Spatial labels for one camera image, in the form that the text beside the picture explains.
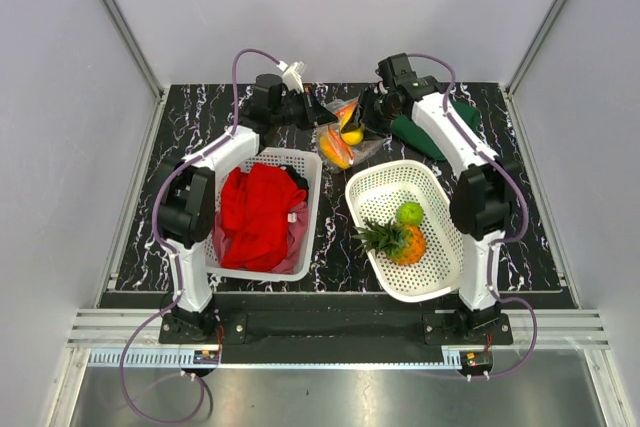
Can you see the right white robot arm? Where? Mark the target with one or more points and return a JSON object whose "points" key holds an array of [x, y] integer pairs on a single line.
{"points": [[464, 229]]}

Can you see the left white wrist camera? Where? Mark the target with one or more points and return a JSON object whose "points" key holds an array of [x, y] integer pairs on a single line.
{"points": [[292, 75]]}

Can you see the white rectangular laundry basket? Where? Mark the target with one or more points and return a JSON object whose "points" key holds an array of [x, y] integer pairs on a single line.
{"points": [[307, 164]]}

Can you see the orange fake mango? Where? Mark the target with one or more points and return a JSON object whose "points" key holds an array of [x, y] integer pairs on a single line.
{"points": [[334, 154]]}

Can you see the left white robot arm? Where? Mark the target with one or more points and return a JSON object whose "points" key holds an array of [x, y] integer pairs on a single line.
{"points": [[184, 209]]}

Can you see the black cloth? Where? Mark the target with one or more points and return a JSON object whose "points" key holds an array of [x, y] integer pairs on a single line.
{"points": [[300, 181]]}

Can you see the pink cloth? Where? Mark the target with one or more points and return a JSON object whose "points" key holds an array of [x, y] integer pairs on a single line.
{"points": [[298, 222]]}

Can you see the aluminium rail frame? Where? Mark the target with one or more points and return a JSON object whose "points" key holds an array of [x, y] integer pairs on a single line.
{"points": [[126, 335]]}

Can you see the clear zip top bag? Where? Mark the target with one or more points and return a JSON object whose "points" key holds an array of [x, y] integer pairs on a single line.
{"points": [[343, 143]]}

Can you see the fake pineapple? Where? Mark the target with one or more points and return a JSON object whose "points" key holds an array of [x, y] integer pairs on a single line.
{"points": [[401, 244]]}

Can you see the green folded cloth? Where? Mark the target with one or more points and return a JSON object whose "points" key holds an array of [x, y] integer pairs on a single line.
{"points": [[410, 134]]}

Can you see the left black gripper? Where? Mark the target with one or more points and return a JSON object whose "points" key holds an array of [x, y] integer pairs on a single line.
{"points": [[315, 114]]}

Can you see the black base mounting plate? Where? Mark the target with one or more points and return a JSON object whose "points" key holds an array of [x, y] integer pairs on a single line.
{"points": [[304, 328]]}

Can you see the green fake lime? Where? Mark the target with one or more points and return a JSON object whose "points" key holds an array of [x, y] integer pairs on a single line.
{"points": [[410, 213]]}

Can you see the red cloth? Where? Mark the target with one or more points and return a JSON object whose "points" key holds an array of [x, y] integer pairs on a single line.
{"points": [[254, 208]]}

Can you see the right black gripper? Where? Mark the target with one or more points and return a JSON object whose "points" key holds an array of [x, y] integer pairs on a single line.
{"points": [[362, 115]]}

